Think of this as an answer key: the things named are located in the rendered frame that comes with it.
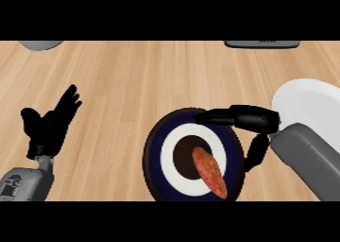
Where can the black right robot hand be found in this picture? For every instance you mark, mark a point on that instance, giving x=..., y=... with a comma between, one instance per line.
x=252, y=119

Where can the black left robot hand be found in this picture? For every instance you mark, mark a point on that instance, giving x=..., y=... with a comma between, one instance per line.
x=48, y=126

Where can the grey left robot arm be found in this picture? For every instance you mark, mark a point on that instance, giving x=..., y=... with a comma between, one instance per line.
x=23, y=184

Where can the plain white plate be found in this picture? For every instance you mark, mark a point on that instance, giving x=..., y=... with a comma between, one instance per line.
x=316, y=107

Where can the orange sweet potato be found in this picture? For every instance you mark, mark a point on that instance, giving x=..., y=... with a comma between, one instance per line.
x=209, y=173

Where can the navy and white ringed plate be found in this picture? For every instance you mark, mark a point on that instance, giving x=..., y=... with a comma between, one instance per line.
x=175, y=157

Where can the dark grey flat appliance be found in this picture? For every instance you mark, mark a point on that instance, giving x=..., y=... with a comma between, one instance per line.
x=260, y=44

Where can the grey rounded object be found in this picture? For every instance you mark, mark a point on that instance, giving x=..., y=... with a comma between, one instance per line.
x=40, y=44

